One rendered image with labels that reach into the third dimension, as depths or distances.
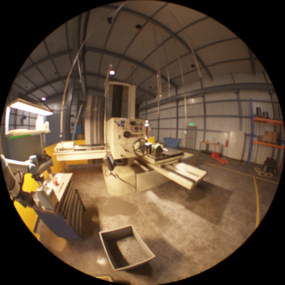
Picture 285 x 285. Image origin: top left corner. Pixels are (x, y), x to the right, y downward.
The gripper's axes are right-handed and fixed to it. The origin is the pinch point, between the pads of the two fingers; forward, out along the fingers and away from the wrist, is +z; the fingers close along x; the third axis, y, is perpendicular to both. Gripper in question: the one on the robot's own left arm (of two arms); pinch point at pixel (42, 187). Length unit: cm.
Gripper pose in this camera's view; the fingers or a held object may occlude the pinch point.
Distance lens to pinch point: 112.4
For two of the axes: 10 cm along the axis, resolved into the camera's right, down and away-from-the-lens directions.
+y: -4.4, -1.4, 8.9
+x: -9.0, 0.5, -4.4
